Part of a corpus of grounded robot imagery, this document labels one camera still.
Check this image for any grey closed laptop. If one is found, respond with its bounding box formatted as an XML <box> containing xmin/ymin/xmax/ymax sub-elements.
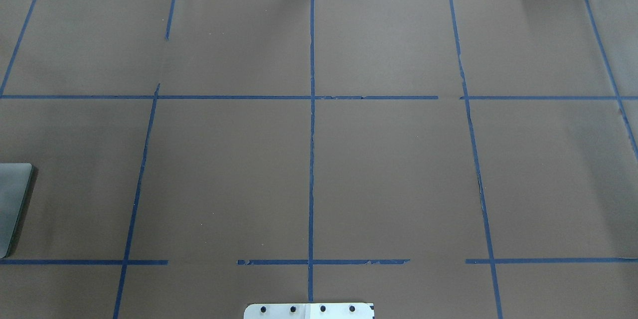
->
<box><xmin>0</xmin><ymin>163</ymin><xmax>34</xmax><ymax>259</ymax></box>

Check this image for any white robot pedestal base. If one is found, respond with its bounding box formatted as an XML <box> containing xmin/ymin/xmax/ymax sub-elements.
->
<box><xmin>243</xmin><ymin>303</ymin><xmax>375</xmax><ymax>319</ymax></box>

